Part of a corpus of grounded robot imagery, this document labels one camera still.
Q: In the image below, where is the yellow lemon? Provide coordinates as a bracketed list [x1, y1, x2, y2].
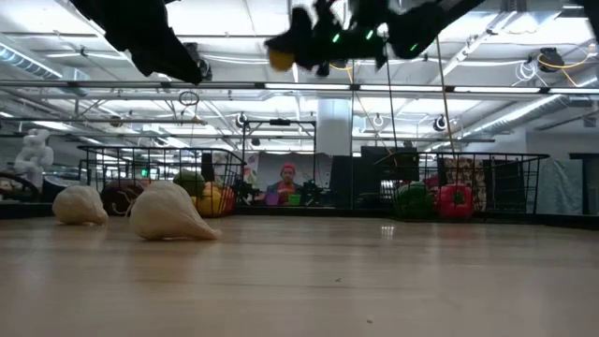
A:
[190, 182, 224, 218]
[268, 49, 297, 73]

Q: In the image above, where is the black metal stand frame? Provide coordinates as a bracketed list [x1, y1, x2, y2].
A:
[241, 119, 317, 207]

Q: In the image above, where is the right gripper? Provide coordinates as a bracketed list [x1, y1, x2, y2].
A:
[265, 0, 389, 76]

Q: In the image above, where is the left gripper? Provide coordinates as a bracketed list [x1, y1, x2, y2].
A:
[69, 0, 206, 86]

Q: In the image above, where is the floral patterned cloth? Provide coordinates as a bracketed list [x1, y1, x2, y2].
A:
[442, 156, 490, 212]

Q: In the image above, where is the green lime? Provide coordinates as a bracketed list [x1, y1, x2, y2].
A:
[172, 170, 207, 198]

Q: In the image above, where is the yellow hanging cable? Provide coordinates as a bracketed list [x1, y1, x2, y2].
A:
[434, 37, 458, 155]

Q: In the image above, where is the black equipment cabinet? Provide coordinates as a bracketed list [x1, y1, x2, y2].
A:
[329, 146, 420, 210]

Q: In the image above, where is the red bell pepper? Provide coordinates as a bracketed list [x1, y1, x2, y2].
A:
[433, 183, 475, 220]

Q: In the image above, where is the black hanging cable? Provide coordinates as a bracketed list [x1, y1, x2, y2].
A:
[383, 55, 399, 151]

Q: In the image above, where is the white robot figure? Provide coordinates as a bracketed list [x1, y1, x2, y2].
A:
[12, 128, 55, 189]

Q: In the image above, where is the black wire basket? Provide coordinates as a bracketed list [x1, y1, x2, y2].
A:
[77, 144, 248, 219]
[373, 150, 551, 222]

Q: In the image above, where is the person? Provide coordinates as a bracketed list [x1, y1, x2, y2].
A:
[266, 162, 305, 207]

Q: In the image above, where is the grey tarp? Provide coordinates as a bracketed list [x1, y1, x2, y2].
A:
[537, 158, 584, 216]

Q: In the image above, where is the dark red apple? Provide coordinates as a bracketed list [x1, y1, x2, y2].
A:
[100, 180, 147, 217]

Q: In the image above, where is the green bell pepper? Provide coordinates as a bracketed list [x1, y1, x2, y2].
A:
[394, 181, 434, 220]

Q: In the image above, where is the white garlic bulb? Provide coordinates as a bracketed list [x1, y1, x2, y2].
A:
[51, 185, 110, 227]
[129, 181, 223, 242]

